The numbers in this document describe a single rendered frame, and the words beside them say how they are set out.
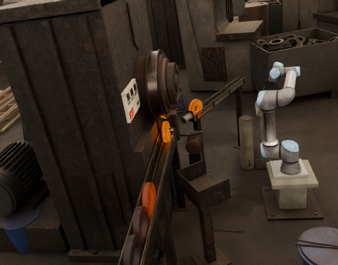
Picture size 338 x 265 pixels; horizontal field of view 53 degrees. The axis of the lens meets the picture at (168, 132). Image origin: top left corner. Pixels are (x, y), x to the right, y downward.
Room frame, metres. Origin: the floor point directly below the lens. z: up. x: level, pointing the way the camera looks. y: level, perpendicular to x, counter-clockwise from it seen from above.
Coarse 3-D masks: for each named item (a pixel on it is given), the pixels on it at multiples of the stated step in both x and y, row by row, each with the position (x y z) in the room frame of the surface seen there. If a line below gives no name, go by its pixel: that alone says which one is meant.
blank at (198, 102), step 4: (192, 100) 2.66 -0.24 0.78; (196, 100) 2.65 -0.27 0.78; (200, 100) 2.69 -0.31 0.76; (192, 104) 2.62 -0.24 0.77; (196, 104) 2.65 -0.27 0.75; (200, 104) 2.69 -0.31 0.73; (192, 108) 2.61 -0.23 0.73; (200, 108) 2.68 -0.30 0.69; (196, 112) 2.65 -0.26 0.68; (200, 112) 2.68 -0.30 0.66
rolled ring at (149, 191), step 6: (144, 186) 1.51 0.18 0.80; (150, 186) 1.53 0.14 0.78; (144, 192) 1.47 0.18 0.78; (150, 192) 1.57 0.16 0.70; (144, 198) 1.45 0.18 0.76; (150, 198) 1.57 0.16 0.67; (144, 204) 1.43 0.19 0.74; (150, 204) 1.54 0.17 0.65; (150, 210) 1.44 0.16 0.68; (150, 216) 1.44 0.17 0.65
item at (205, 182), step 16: (192, 176) 1.77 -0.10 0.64; (208, 176) 1.78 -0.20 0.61; (192, 192) 1.56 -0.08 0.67; (208, 192) 1.51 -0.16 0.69; (224, 192) 1.55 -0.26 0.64; (208, 208) 1.65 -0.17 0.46; (208, 224) 1.64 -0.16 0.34; (208, 240) 1.64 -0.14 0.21; (192, 256) 1.72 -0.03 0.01; (208, 256) 1.63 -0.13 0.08; (224, 256) 1.67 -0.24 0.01
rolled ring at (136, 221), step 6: (138, 210) 1.34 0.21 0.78; (144, 210) 1.37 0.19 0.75; (138, 216) 1.30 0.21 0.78; (144, 216) 1.39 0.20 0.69; (138, 222) 1.27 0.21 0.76; (144, 222) 1.39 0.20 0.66; (138, 228) 1.26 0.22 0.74; (144, 228) 1.37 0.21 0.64; (138, 234) 1.25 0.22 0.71; (144, 234) 1.33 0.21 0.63; (144, 240) 1.28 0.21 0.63
